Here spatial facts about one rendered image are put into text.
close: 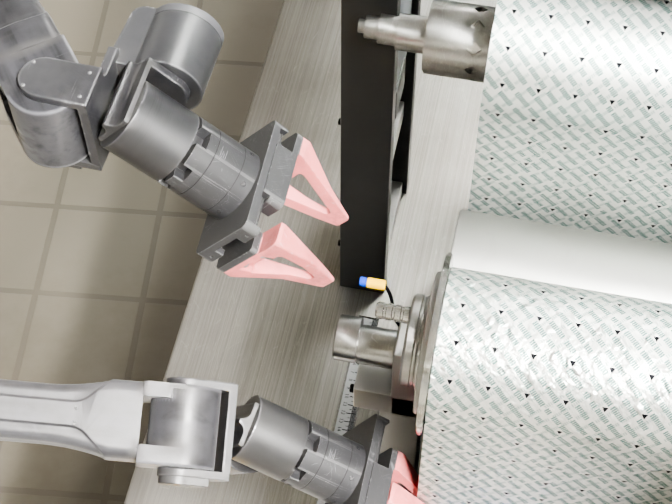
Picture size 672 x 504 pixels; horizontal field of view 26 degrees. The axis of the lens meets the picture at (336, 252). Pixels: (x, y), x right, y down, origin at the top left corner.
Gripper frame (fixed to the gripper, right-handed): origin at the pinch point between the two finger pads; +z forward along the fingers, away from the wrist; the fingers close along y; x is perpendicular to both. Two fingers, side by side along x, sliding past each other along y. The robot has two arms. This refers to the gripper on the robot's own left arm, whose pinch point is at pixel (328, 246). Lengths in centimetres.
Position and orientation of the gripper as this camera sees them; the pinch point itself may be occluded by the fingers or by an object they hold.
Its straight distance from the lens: 112.9
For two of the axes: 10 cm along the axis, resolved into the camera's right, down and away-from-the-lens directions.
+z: 7.5, 4.9, 4.4
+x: 6.3, -3.4, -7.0
